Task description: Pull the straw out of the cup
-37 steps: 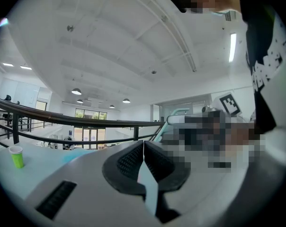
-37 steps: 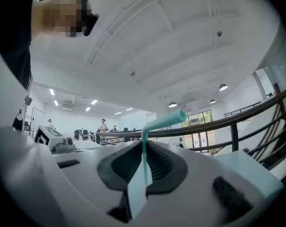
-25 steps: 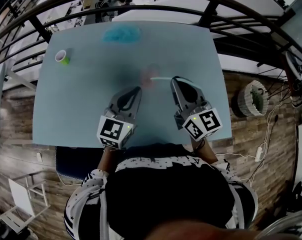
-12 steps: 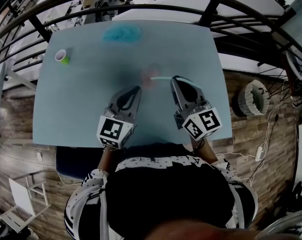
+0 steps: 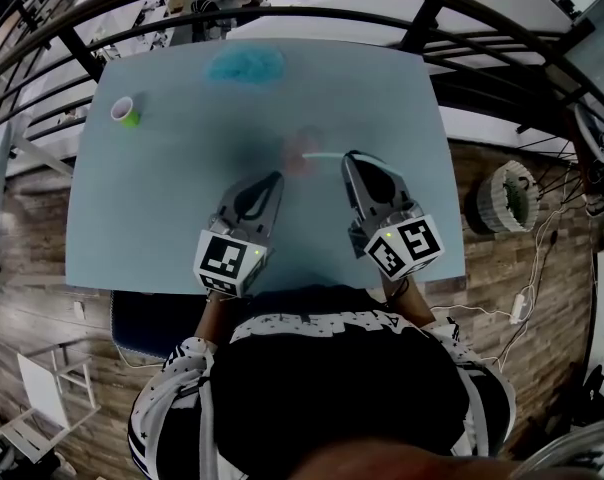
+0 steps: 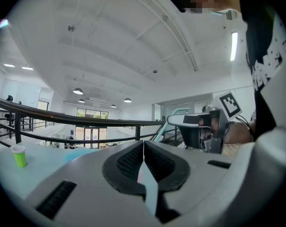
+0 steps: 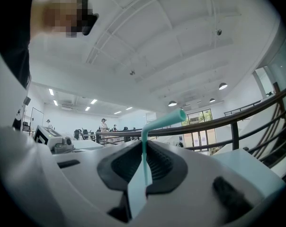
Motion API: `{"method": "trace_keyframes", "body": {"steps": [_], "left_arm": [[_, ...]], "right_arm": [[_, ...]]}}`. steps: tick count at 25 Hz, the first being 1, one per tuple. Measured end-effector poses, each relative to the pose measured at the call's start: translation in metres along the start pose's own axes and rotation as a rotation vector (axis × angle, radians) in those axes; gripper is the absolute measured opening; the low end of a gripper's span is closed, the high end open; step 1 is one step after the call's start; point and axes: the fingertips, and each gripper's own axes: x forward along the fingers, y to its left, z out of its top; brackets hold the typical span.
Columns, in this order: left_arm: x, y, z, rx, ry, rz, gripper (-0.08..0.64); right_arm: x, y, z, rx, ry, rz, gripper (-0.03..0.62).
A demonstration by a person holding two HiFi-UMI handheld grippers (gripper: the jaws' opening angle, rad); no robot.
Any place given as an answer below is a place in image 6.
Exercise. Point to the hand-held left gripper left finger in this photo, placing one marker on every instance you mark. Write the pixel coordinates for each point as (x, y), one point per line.
(91, 197)

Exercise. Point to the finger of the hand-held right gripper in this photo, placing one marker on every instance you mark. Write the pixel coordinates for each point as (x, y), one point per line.
(177, 119)

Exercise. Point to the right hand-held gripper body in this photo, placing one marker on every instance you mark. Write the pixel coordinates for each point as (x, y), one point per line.
(222, 117)

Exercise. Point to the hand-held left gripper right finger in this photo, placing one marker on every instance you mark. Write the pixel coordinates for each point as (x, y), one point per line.
(199, 188)

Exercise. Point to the person's right forearm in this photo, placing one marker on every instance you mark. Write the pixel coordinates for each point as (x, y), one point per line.
(238, 132)

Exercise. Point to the green paper cup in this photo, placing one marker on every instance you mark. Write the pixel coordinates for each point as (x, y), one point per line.
(20, 157)

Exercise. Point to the person's right hand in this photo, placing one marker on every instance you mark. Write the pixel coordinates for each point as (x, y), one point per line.
(210, 130)

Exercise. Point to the glass entrance door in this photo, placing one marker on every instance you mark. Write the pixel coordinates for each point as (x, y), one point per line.
(91, 136)

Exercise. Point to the long ceiling tube light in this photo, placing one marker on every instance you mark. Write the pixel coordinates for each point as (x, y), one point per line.
(234, 46)

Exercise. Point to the black and white shirt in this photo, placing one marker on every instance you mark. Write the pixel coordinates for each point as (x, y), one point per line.
(259, 44)

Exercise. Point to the black metal railing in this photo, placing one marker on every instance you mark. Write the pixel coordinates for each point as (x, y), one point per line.
(62, 119)

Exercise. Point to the window with green view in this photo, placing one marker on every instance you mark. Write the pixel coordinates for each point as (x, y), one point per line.
(92, 113)

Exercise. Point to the ceiling air vent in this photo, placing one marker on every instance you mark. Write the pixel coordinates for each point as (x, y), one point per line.
(230, 14)

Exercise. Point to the black office chair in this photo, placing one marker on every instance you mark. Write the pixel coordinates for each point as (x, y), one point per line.
(10, 98)

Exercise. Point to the flat ceiling light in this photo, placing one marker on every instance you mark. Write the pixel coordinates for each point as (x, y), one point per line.
(27, 68)
(9, 65)

